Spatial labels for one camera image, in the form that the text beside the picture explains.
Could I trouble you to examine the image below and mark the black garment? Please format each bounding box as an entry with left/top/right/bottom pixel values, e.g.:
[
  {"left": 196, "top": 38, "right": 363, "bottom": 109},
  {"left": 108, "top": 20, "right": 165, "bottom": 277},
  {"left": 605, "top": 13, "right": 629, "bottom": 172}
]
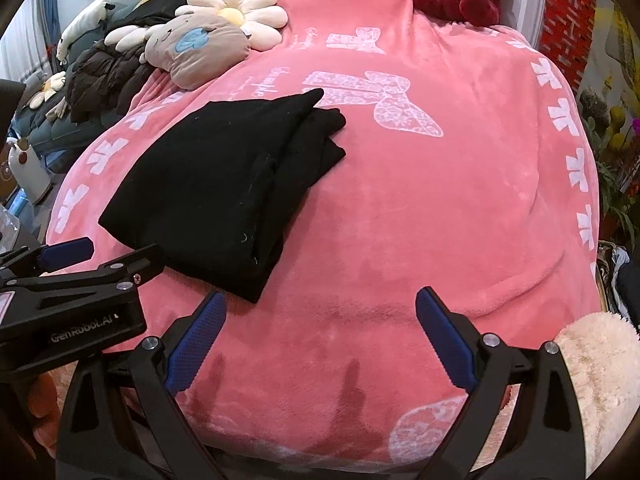
[{"left": 99, "top": 89, "right": 346, "bottom": 304}]

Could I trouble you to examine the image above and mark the black puffer jacket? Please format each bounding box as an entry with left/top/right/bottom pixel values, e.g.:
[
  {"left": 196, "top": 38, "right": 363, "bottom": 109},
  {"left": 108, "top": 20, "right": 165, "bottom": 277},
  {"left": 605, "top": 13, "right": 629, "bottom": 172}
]
[{"left": 65, "top": 15, "right": 169, "bottom": 124}]

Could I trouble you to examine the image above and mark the beige plush pillow blue heart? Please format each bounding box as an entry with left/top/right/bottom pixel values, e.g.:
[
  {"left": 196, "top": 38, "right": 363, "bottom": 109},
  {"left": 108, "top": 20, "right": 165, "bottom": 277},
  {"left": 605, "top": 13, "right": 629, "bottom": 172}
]
[{"left": 144, "top": 13, "right": 250, "bottom": 91}]

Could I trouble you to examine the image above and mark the white plush animal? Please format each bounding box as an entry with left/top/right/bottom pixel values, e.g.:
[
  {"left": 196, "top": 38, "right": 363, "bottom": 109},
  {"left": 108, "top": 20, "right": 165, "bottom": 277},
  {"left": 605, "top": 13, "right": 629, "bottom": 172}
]
[{"left": 55, "top": 0, "right": 116, "bottom": 65}]

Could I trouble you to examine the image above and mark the green potted plant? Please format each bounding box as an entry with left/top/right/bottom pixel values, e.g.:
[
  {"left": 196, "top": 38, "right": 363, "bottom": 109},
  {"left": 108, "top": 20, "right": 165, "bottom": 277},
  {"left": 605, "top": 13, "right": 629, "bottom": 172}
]
[{"left": 578, "top": 88, "right": 639, "bottom": 250}]

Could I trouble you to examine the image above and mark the flower shaped plush pillow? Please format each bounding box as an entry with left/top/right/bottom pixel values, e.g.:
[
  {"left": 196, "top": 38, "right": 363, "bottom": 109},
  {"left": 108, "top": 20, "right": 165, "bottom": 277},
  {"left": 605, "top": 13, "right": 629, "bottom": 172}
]
[{"left": 175, "top": 0, "right": 288, "bottom": 52}]

